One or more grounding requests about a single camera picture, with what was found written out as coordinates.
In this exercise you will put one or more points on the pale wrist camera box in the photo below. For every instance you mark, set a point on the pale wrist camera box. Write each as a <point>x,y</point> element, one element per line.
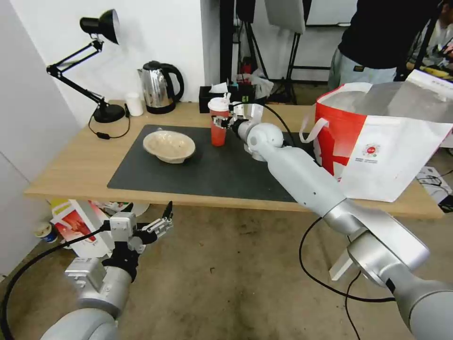
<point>238,111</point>
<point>122,226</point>

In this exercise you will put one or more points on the black desk lamp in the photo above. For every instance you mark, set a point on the black desk lamp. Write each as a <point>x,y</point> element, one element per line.
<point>99,63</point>

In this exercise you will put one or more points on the white table leg foot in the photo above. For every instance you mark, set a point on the white table leg foot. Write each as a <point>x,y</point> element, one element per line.
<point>340,265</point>

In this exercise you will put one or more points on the red and white takeout bag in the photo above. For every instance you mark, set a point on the red and white takeout bag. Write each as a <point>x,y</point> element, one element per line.
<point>382,148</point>

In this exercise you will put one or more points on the white printed box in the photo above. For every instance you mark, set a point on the white printed box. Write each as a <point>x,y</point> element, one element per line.
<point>435,182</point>

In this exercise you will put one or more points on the red and white cardboard box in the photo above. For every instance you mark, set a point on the red and white cardboard box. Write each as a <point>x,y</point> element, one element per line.
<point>83,228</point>

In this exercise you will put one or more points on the small white cylinder cup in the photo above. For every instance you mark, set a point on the small white cylinder cup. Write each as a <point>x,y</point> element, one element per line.
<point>134,104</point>

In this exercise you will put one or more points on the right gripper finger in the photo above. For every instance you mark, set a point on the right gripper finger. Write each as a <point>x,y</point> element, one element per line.
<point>229,101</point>
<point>221,123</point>

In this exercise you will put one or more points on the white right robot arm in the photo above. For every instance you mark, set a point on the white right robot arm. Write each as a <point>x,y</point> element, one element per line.
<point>301,173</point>

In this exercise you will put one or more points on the grey hanging panel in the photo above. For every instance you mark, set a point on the grey hanging panel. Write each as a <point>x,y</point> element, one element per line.
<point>286,14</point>

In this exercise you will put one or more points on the crumpled beige paper bowl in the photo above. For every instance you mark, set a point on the crumpled beige paper bowl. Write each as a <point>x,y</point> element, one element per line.
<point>169,146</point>

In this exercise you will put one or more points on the black box with green display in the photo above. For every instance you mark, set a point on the black box with green display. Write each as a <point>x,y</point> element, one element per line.
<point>243,95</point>

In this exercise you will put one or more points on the black tissue box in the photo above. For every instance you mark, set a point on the black tissue box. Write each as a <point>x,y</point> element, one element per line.
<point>209,99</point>

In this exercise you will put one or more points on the black table mat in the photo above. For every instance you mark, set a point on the black table mat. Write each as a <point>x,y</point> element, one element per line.
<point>198,166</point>

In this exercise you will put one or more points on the crumpled clear plastic bag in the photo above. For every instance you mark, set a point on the crumpled clear plastic bag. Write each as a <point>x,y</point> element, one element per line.
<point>262,83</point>

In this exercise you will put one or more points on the red cup with white lid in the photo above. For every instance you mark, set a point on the red cup with white lid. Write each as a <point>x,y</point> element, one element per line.
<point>218,136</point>

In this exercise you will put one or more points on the stainless steel electric kettle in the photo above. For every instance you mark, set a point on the stainless steel electric kettle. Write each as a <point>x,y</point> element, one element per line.
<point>157,88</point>

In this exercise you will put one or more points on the white instant noodle cup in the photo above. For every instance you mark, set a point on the white instant noodle cup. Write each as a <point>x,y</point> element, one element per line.
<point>46,232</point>

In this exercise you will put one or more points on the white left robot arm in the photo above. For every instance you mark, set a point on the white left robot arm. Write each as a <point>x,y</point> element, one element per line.
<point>102,294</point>

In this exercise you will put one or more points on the person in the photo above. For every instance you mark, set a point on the person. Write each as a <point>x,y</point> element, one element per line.
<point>442,39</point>
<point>371,49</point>

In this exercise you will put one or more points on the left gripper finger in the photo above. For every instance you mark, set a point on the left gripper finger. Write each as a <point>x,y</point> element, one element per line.
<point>164,225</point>
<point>129,208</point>

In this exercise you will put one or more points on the black tripod stand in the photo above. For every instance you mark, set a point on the black tripod stand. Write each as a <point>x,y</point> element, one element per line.
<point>253,49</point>

